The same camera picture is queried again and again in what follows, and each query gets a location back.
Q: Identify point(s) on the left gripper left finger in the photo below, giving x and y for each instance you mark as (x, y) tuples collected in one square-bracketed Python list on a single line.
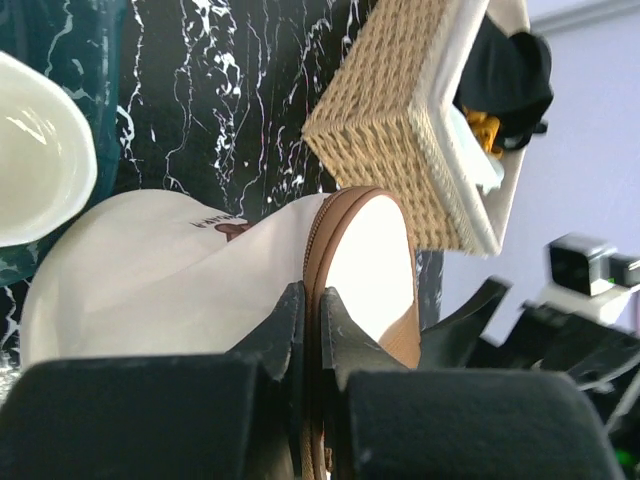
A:
[(235, 415)]

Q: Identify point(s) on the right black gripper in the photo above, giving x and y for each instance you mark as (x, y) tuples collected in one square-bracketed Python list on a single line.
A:
[(603, 361)]

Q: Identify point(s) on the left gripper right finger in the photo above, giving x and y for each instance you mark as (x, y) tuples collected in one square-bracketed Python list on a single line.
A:
[(384, 421)]

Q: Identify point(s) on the wicker basket with liner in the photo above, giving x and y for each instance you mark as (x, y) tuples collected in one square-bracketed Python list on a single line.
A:
[(383, 121)]

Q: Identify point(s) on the cream round laundry bag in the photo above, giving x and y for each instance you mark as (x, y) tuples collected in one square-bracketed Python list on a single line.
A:
[(154, 272)]

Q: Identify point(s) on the cream ceramic cup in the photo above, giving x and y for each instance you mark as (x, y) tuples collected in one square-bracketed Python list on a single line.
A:
[(48, 159)]

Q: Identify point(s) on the teal plastic tub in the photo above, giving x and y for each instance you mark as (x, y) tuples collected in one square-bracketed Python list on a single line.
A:
[(75, 44)]

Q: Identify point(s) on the mustard yellow garment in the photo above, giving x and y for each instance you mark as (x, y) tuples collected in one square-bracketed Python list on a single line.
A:
[(485, 129)]

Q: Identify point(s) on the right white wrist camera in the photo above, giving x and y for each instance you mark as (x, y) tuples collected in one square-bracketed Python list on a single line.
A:
[(589, 277)]

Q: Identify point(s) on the black garment in basket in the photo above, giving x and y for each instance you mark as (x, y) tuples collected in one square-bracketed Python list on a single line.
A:
[(508, 77)]

